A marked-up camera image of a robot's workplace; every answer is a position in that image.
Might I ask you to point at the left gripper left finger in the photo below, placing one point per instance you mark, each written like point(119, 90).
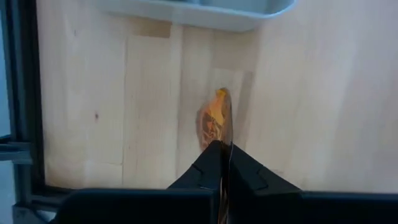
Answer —
point(205, 171)

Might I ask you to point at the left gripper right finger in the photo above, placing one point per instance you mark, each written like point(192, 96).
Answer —
point(255, 177)

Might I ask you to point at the brown plastic wrapper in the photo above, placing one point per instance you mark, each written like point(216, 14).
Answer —
point(214, 118)

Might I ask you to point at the deep clear plastic bin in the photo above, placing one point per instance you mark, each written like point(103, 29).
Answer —
point(186, 14)

